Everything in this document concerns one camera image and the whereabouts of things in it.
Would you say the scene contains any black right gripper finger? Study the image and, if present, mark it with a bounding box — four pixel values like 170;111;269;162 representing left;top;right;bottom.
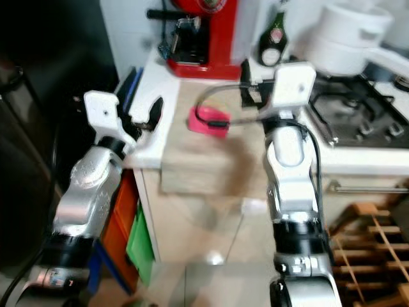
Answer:
241;59;254;106

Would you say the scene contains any pink lidded food container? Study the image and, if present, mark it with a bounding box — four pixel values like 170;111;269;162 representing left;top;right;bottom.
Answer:
188;105;231;139

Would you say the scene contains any red coffee machine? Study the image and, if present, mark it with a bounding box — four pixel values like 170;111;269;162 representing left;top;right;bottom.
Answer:
146;0;245;81

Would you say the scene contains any dark green liqueur bottle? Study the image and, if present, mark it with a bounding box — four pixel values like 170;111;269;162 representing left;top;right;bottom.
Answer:
258;8;290;68

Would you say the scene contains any white lidded pot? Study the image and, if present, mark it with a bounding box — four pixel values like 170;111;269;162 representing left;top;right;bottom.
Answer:
302;0;409;79

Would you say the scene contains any steel gas hob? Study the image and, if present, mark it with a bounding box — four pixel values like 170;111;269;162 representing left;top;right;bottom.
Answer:
305;72;409;149

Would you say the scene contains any wooden slatted rack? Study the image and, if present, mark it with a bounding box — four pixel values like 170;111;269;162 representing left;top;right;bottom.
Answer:
328;200;409;307

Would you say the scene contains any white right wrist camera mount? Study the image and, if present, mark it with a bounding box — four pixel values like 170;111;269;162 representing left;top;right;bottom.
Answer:
265;62;317;127

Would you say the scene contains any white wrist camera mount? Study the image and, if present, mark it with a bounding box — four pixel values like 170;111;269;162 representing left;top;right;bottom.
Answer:
84;91;136;151
265;62;317;127

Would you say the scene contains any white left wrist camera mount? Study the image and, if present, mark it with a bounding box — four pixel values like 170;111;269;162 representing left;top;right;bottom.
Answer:
84;91;136;151

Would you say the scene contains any steel cabinet handle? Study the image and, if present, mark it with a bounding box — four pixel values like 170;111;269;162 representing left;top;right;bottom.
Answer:
325;184;409;194

